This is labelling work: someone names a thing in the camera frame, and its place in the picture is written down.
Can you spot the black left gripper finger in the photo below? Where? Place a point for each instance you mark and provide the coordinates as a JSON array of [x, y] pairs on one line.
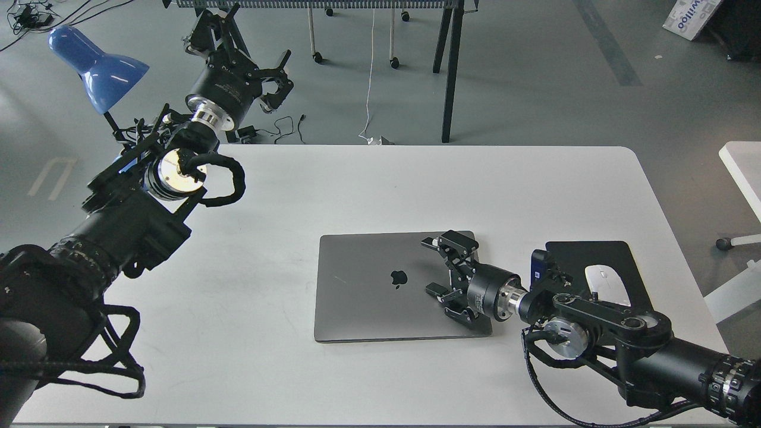
[[279, 72], [270, 102]]

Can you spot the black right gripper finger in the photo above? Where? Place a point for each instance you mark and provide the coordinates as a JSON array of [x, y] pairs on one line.
[[454, 304], [455, 248]]

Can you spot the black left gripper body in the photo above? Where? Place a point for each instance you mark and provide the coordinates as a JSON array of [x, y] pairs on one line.
[[225, 91]]

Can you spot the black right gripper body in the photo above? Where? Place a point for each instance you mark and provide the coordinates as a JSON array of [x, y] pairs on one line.
[[489, 290]]

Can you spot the grey laptop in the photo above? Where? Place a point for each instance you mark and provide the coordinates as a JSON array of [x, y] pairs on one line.
[[372, 287]]

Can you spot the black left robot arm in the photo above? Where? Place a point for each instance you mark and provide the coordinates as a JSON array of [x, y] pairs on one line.
[[54, 315]]

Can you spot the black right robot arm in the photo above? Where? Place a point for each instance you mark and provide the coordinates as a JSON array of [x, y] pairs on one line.
[[634, 348]]

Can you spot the white rolling cart legs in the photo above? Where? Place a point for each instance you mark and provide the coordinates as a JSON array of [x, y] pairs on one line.
[[351, 39]]

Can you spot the black mouse pad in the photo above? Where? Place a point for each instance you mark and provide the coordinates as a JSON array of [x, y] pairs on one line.
[[573, 257]]

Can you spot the white computer mouse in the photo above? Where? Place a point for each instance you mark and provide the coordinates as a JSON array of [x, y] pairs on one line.
[[607, 284]]

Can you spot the blue desk lamp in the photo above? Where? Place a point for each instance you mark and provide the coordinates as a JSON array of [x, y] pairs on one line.
[[106, 77]]

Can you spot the cardboard box with blue print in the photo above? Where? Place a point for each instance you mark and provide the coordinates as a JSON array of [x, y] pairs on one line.
[[688, 18]]

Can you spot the black metal table frame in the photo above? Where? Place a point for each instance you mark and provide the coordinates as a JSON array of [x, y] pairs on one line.
[[216, 30]]

